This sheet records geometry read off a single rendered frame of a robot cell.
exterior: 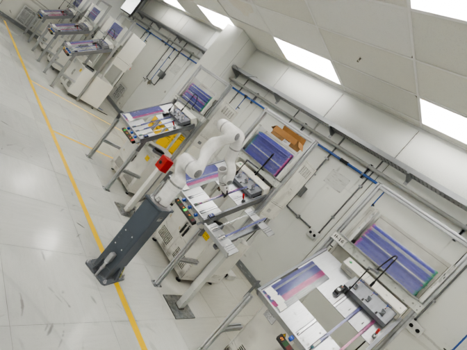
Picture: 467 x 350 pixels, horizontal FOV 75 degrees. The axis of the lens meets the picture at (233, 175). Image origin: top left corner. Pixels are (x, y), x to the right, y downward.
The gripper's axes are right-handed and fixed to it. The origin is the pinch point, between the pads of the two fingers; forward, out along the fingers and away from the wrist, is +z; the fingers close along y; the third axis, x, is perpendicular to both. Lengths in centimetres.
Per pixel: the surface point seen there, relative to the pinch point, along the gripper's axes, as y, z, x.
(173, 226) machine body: 40, 57, 41
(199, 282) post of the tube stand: -39, 43, 53
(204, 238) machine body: -1, 45, 25
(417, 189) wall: -73, 62, -220
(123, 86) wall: 628, 170, -80
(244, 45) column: 306, 8, -242
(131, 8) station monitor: 478, -42, -102
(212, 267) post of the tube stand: -39, 32, 38
